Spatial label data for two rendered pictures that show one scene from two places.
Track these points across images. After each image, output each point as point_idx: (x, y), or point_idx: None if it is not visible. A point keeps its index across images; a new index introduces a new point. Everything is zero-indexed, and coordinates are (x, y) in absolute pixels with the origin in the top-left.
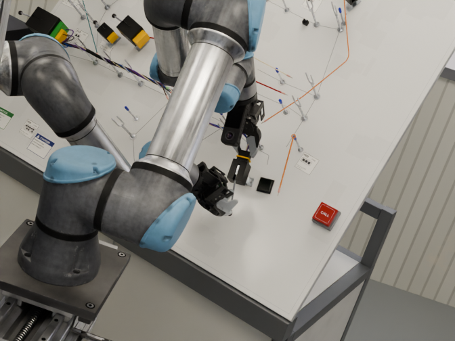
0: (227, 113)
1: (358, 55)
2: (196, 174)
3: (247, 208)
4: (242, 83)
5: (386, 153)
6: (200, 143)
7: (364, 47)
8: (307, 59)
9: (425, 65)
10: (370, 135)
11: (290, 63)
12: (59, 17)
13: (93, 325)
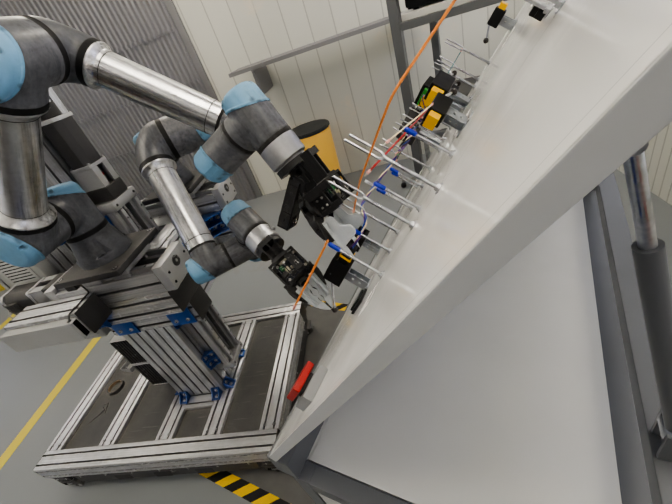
0: (420, 195)
1: (521, 81)
2: (252, 244)
3: (349, 316)
4: (215, 147)
5: (352, 365)
6: (0, 193)
7: (546, 48)
8: (487, 107)
9: (582, 89)
10: (383, 305)
11: (477, 117)
12: (423, 84)
13: (176, 311)
